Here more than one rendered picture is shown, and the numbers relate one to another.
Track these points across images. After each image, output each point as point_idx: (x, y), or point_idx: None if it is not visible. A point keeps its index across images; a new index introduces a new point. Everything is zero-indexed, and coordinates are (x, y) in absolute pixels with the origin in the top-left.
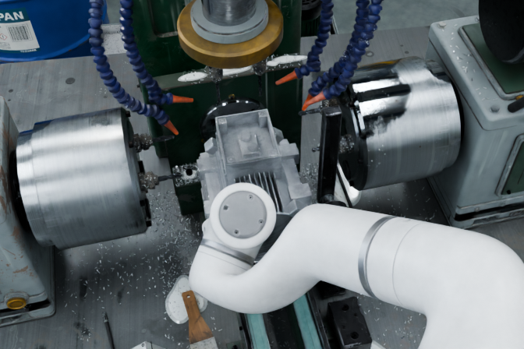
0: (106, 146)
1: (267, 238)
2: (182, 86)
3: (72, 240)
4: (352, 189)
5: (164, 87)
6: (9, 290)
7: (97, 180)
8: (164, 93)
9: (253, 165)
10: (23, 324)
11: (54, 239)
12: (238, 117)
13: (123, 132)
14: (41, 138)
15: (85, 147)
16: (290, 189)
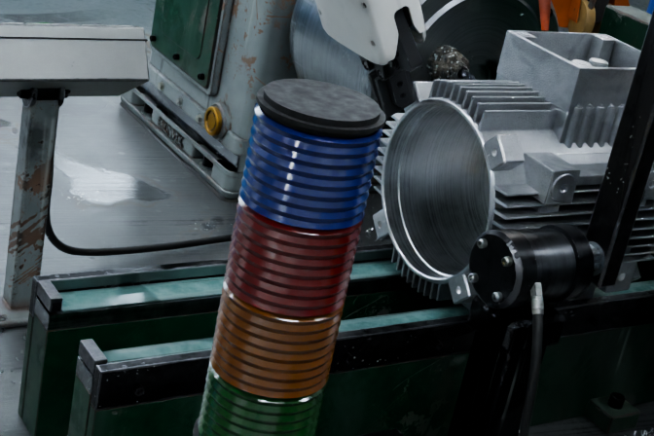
0: None
1: (377, 38)
2: (641, 22)
3: (308, 52)
4: None
5: (621, 10)
6: (224, 96)
7: None
8: (614, 22)
9: (538, 62)
10: (199, 181)
11: (296, 30)
12: (633, 56)
13: None
14: None
15: None
16: (545, 153)
